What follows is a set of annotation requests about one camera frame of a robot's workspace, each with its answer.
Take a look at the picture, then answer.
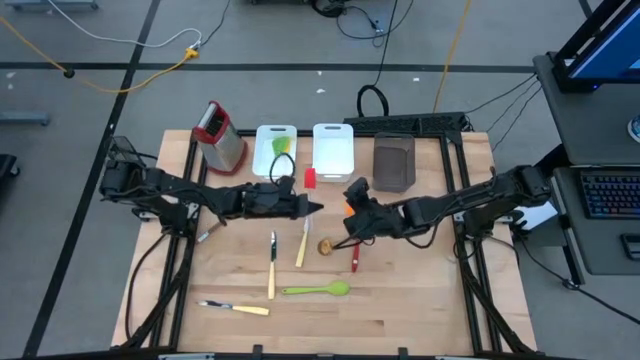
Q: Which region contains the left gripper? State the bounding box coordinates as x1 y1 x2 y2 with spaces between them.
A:
242 174 325 221

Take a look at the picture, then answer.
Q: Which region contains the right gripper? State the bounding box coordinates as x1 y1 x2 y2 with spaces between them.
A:
342 176 404 241

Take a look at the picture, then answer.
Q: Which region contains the light wooden spoon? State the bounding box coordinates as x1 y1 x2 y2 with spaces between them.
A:
317 237 351 257

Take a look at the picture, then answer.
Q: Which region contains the cream-handled knife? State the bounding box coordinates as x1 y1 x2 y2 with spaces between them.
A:
294 215 313 269
196 299 271 317
266 230 278 301

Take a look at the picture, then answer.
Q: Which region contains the green silicone spoon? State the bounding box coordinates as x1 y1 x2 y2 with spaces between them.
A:
281 280 352 297

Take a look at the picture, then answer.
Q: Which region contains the white plastic bin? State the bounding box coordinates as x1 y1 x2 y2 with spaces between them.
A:
311 122 356 184
251 124 299 185

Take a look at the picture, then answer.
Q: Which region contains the grey translucent plastic bin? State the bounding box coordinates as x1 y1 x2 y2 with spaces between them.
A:
371 131 417 194

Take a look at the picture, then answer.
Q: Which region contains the white box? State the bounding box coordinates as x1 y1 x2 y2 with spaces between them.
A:
514 198 560 232

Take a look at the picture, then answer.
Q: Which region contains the black mesh control box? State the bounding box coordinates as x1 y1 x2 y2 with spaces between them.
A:
107 135 146 166

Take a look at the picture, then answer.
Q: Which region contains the grey desk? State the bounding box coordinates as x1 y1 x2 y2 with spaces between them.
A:
532 52 640 276

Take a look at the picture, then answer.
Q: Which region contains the black keyboard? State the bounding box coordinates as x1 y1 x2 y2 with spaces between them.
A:
579 169 640 220

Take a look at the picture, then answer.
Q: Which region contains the black desk device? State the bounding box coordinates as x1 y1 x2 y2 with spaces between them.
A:
619 232 640 261

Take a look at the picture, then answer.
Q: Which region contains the grey table foot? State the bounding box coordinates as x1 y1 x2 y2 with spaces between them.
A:
4 0 100 12
0 110 51 126

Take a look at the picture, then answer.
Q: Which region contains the black caster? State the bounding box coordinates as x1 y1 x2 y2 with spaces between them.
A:
0 153 21 179

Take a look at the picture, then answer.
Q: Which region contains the computer monitor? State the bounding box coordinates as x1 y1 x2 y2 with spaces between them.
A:
552 0 640 94

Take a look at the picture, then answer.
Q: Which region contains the black aluminium table frame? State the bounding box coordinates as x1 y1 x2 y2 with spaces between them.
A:
112 128 539 360

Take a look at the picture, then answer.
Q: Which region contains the red-handled steel box grater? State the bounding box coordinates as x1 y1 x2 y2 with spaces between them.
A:
191 99 250 177

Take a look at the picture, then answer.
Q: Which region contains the black perforated cable tray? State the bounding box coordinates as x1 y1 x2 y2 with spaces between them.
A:
342 111 470 137

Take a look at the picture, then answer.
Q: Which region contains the black looped cable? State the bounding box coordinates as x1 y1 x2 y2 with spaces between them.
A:
355 0 401 119

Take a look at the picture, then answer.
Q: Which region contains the yellow extension cable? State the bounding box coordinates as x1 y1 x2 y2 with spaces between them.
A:
0 14 202 95

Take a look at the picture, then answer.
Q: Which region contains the white cable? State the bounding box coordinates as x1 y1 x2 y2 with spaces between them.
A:
47 0 204 50

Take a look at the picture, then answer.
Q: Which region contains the thin black cable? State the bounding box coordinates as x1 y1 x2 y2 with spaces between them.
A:
464 72 541 116
517 239 640 326

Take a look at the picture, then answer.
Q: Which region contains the black cable bundle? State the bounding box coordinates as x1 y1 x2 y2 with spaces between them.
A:
309 0 416 49

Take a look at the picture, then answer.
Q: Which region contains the thick black cable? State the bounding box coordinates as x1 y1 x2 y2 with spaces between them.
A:
123 232 169 341

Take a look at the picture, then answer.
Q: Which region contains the yellow hanging cord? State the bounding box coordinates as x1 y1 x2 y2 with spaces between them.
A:
432 0 474 114

